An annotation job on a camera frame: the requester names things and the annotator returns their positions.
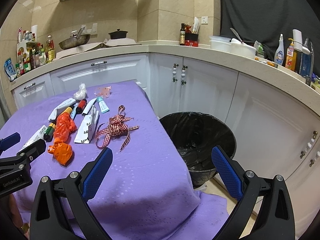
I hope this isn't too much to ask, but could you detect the white camel milk sachet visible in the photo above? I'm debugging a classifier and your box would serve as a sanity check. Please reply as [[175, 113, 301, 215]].
[[22, 125, 47, 149]]

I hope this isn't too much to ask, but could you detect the green yellow thread spool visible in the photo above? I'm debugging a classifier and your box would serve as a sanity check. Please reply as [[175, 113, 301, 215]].
[[43, 120, 56, 142]]

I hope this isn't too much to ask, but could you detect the long white sachet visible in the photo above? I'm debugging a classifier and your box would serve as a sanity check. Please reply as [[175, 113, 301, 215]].
[[48, 98, 76, 121]]

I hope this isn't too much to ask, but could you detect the orange plastic bag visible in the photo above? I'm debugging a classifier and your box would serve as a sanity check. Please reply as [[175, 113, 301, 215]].
[[48, 113, 77, 166]]

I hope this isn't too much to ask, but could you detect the white silver foil pouch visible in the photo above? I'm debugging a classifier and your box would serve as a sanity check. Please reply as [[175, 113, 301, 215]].
[[74, 106, 99, 144]]

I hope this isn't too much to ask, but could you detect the light blue comb strip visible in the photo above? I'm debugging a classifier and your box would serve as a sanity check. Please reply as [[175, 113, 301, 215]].
[[70, 103, 78, 120]]

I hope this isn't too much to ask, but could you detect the red thread spool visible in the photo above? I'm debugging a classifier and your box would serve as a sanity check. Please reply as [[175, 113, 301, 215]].
[[76, 99, 87, 114]]

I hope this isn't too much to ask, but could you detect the clear plastic bag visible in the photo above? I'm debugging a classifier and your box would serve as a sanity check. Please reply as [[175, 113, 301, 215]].
[[73, 83, 87, 101]]

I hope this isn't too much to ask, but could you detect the white stick packet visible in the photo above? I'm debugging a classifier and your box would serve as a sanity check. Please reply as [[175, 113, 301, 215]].
[[82, 98, 97, 115]]

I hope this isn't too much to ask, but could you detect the red checkered ribbon bow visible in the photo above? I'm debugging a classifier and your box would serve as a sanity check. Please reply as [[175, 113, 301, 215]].
[[95, 105, 139, 152]]

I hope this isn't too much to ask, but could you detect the teal white tube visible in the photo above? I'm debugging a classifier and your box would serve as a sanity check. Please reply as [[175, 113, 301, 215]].
[[97, 96, 110, 114]]

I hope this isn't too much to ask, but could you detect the orange printed zip bag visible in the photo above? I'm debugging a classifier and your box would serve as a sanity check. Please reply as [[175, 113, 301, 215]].
[[95, 86, 112, 99]]

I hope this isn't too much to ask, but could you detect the black lined trash bin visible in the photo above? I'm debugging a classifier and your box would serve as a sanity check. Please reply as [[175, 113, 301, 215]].
[[160, 112, 236, 189]]

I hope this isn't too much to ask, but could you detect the person's left hand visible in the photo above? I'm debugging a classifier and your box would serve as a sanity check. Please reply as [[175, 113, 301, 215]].
[[8, 194, 29, 239]]

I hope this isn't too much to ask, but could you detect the purple tablecloth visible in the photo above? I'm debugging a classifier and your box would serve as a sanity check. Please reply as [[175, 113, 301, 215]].
[[1, 81, 228, 239]]

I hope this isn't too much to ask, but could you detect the blue snack bag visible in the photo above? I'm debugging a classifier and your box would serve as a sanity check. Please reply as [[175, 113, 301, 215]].
[[4, 58, 16, 82]]

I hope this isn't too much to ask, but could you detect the spice rack with bottles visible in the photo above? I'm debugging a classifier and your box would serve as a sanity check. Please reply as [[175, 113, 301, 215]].
[[15, 25, 48, 77]]

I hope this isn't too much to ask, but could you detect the cooking oil bottle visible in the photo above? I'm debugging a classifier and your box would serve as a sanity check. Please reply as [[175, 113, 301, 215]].
[[46, 35, 55, 62]]

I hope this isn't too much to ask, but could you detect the steel wok pan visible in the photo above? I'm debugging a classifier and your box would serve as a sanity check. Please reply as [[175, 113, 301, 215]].
[[59, 25, 91, 50]]

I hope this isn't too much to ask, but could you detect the black clay pot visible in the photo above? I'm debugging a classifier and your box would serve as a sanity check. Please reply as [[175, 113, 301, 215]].
[[108, 29, 128, 40]]

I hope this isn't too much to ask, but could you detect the white spray bottle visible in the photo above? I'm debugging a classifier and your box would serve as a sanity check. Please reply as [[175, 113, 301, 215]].
[[274, 34, 285, 66]]

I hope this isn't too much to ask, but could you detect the orange dish soap bottle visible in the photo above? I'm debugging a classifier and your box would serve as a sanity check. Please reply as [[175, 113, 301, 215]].
[[285, 38, 297, 72]]

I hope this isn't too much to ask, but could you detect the blue dish glove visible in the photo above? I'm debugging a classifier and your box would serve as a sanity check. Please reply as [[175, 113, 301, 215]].
[[299, 53, 311, 77]]

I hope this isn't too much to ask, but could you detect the white tub with spoon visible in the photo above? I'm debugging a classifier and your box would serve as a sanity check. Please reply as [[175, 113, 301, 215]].
[[230, 27, 257, 59]]

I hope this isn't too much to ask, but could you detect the dark sauce bottle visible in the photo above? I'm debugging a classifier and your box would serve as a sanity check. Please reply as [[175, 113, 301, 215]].
[[180, 23, 185, 46]]

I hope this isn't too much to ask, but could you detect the white water filter faucet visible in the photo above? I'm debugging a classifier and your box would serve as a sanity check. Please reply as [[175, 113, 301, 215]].
[[292, 29, 315, 78]]

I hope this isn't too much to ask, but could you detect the white plastic container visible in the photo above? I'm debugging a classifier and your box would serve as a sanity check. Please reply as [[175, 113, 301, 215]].
[[209, 36, 231, 52]]

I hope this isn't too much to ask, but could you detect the red black box holder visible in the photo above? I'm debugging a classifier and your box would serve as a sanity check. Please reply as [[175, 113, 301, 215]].
[[184, 24, 199, 47]]

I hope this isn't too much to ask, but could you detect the black backdrop cloth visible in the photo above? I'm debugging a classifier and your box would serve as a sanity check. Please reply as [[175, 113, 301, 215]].
[[220, 0, 319, 67]]

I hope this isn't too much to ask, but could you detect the wall socket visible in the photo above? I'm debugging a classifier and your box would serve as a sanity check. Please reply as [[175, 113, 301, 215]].
[[201, 16, 208, 24]]

